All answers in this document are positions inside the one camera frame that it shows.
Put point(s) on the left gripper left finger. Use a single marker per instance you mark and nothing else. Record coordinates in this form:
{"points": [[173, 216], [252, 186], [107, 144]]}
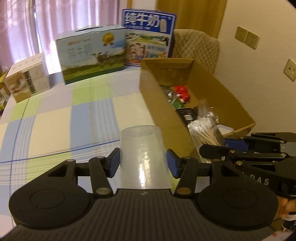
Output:
{"points": [[101, 168]]}

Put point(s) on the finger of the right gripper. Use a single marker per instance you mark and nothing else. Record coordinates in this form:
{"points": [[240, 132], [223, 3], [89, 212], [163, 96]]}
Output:
{"points": [[230, 152], [254, 143]]}

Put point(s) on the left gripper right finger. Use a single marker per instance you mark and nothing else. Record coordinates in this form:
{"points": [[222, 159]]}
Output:
{"points": [[186, 170]]}

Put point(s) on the cotton swab bag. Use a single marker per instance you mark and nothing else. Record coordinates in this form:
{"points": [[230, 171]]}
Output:
{"points": [[204, 131]]}

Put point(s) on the white square container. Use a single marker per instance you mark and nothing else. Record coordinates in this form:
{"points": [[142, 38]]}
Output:
{"points": [[225, 129]]}

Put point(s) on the translucent plastic cup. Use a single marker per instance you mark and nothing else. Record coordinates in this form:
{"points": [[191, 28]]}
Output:
{"points": [[143, 160]]}

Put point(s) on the clear bag with metal clips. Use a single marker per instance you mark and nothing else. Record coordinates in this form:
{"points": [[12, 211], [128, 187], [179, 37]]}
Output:
{"points": [[204, 110]]}

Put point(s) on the black rectangular product box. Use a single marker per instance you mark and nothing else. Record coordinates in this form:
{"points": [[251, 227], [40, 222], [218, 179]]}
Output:
{"points": [[187, 115]]}

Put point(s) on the red strawberry snack bag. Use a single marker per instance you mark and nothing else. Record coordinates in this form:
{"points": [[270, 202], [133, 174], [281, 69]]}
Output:
{"points": [[177, 96]]}

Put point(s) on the person's right hand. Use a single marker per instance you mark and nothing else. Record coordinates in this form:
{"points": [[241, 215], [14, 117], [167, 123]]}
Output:
{"points": [[285, 207]]}

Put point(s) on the checked blue green bedsheet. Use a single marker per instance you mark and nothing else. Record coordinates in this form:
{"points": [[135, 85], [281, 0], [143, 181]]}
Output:
{"points": [[69, 121]]}

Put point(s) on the beige quilted chair cover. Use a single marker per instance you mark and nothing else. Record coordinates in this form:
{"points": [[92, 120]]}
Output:
{"points": [[197, 45]]}

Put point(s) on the light blue milk carton box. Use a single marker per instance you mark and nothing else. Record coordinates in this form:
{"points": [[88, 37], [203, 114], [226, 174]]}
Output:
{"points": [[91, 51]]}

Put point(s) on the small white printed box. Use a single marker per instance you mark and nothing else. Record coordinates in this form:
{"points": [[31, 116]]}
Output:
{"points": [[28, 78]]}

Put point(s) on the dark blue milk carton box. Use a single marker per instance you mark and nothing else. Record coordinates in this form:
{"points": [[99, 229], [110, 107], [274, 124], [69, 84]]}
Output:
{"points": [[148, 34]]}

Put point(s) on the pink window curtain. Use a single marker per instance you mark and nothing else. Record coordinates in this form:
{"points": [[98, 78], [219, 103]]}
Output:
{"points": [[32, 27]]}

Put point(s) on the white wall socket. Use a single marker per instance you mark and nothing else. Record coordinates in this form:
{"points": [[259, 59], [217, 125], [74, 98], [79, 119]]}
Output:
{"points": [[290, 70]]}

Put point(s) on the beige wall socket pair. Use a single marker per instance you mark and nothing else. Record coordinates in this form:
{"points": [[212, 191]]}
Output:
{"points": [[247, 37]]}

